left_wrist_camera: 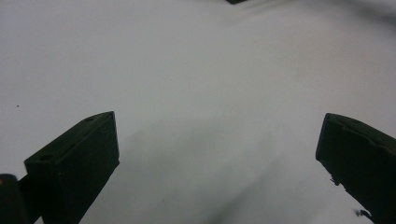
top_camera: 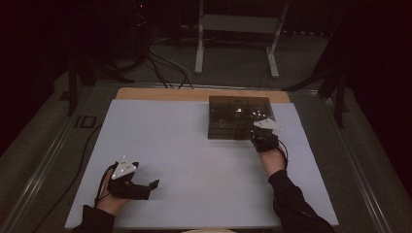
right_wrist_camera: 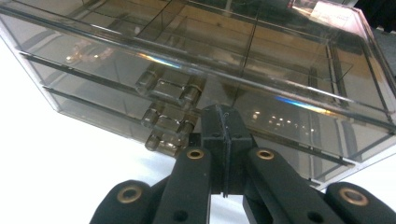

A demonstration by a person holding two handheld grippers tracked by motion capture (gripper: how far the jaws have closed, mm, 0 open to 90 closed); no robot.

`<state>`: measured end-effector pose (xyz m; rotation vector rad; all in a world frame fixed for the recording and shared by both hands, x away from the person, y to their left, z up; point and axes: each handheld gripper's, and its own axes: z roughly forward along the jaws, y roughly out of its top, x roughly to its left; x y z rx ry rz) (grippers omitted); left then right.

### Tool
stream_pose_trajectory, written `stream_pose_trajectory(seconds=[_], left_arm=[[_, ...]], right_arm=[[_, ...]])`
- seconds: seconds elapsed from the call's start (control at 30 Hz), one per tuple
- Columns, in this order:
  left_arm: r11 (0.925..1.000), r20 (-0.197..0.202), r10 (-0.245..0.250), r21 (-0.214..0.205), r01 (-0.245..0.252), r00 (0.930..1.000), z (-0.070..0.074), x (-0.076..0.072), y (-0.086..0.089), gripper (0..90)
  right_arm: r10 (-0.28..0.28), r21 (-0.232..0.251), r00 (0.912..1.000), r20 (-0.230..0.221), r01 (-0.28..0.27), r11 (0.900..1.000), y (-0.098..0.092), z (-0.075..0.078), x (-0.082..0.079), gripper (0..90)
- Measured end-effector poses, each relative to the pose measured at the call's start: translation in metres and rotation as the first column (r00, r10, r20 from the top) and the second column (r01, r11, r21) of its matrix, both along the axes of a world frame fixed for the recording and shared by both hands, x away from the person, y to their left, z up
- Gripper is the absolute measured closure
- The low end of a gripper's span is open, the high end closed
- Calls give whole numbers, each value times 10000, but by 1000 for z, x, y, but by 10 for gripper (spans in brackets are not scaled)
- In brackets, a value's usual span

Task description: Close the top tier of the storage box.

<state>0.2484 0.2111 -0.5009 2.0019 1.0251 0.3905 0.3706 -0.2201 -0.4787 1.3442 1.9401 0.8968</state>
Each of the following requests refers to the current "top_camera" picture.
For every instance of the transparent compartment drawer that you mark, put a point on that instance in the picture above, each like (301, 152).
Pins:
(226, 126)

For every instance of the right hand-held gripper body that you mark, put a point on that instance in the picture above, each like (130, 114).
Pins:
(267, 142)

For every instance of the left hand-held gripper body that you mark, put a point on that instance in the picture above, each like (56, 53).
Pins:
(124, 170)

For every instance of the white foam board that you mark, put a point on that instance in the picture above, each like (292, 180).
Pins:
(200, 174)

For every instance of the metal floor rail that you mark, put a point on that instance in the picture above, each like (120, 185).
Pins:
(35, 174)
(359, 174)

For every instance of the white metal stand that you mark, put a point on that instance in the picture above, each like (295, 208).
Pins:
(239, 24)

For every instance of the person's right hand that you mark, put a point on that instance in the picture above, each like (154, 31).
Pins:
(273, 161)

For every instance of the black tripod stand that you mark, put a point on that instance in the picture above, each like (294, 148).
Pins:
(339, 103)
(72, 90)

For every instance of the black rectangular floor marker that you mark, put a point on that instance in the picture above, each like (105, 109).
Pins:
(77, 121)

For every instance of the cream round object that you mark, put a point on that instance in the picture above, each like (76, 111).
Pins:
(207, 231)

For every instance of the person's left hand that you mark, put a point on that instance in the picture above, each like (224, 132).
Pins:
(111, 204)

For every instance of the smoky transparent drawer box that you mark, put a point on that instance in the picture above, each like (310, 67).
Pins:
(233, 110)

